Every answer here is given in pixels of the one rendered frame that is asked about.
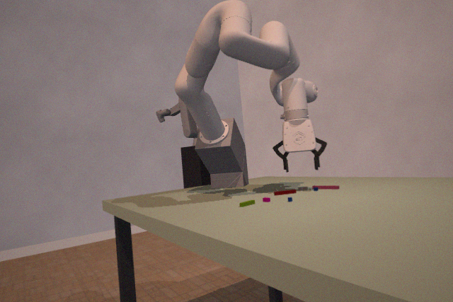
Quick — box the lime green rod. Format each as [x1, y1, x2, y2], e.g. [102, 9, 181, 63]
[239, 200, 255, 207]

